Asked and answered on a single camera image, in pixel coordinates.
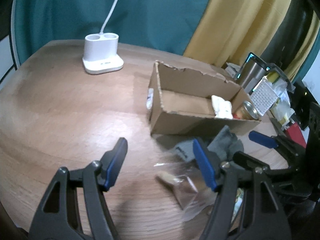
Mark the red book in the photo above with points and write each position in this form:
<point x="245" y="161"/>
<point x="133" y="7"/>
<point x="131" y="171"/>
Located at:
<point x="295" y="134"/>

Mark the stainless steel travel mug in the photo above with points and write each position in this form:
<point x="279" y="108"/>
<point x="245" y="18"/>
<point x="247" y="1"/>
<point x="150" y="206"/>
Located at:
<point x="251" y="72"/>

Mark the red metal can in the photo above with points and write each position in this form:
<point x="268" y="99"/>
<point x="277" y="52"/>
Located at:
<point x="246" y="111"/>

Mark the grey knitted cloth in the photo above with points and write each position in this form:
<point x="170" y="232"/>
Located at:
<point x="225" y="144"/>

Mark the white towel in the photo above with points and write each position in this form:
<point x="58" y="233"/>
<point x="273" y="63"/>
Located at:
<point x="221" y="107"/>

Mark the yellow curtain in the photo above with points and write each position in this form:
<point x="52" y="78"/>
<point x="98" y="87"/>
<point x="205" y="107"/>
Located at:
<point x="229" y="29"/>

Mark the open cardboard box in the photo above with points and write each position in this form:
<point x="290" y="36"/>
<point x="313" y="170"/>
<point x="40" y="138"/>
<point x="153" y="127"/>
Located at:
<point x="180" y="102"/>

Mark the black tablet device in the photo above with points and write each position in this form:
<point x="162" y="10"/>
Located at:
<point x="300" y="101"/>

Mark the cartoon tissue pack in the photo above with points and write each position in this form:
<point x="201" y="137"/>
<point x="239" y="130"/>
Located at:
<point x="238" y="203"/>

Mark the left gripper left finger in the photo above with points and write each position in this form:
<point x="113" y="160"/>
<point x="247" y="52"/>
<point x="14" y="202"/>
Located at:
<point x="73" y="205"/>

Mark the white perforated plastic basket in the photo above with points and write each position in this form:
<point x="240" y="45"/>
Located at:
<point x="263" y="97"/>

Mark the yellow sponge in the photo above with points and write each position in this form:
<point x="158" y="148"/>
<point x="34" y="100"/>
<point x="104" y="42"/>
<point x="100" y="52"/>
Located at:
<point x="272" y="77"/>

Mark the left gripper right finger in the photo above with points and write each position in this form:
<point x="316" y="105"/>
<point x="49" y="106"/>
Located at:
<point x="247" y="206"/>

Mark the teal curtain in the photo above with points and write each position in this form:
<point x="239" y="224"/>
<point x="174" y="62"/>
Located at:
<point x="166" y="25"/>

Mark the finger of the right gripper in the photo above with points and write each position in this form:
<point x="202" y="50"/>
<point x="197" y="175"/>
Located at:
<point x="265" y="139"/>
<point x="248" y="166"/>

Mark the white desk lamp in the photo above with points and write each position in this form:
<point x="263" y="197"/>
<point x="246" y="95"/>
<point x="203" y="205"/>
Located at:
<point x="100" y="50"/>

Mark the crumpled clear plastic bags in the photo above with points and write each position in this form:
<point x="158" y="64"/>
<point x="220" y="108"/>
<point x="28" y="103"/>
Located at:
<point x="281" y="109"/>

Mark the clear plastic snack bag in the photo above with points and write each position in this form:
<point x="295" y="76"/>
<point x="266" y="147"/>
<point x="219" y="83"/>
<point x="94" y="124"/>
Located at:
<point x="188" y="186"/>

